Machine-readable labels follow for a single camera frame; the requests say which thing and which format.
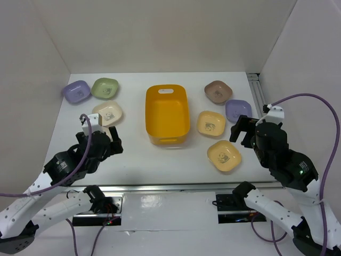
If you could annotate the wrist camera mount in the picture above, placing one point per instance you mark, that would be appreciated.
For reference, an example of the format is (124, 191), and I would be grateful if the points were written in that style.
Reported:
(273, 114)
(91, 123)

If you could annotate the cream panda plate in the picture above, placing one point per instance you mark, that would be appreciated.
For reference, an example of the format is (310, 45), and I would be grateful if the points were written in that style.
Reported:
(110, 111)

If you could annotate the aluminium rail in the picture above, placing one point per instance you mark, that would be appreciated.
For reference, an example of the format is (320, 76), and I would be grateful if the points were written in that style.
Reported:
(176, 187)
(255, 84)

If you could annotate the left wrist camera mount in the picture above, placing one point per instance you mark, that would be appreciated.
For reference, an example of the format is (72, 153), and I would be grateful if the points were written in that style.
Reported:
(91, 123)

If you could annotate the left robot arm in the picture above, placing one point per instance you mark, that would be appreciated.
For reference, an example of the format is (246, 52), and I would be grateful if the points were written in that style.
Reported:
(27, 217)

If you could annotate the aluminium rail front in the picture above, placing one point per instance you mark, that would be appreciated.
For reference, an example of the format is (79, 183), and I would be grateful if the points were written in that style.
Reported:
(176, 187)

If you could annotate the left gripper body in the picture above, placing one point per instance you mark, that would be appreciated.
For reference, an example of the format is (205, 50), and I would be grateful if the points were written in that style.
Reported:
(106, 154)

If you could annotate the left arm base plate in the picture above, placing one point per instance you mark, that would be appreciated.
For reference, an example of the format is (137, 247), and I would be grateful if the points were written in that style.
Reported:
(110, 213)

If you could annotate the yellow plastic bin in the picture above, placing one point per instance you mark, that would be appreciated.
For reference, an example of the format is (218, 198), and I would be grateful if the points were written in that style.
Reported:
(167, 117)

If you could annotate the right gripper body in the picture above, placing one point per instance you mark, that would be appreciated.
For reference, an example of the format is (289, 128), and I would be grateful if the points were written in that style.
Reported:
(262, 158)

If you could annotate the aluminium rail right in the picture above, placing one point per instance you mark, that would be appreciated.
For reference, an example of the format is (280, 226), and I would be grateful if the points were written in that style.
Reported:
(255, 84)

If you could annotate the lavender plate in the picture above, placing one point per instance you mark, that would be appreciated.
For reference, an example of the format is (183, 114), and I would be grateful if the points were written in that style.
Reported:
(234, 108)
(76, 92)

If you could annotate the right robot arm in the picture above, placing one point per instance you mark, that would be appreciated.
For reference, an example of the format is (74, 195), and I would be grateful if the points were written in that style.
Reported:
(315, 231)

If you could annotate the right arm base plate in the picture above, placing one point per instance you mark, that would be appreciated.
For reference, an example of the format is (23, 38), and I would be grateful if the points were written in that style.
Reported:
(229, 211)

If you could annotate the brown panda plate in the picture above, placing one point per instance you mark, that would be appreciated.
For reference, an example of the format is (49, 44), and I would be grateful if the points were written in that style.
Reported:
(218, 92)

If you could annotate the yellow panda plate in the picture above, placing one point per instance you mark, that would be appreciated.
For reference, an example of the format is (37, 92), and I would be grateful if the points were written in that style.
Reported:
(224, 156)
(211, 124)

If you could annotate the green panda plate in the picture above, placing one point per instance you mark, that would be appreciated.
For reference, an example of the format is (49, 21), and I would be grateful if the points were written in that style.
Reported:
(105, 88)

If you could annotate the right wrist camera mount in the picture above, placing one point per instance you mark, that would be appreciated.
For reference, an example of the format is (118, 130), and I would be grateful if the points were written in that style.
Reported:
(273, 114)

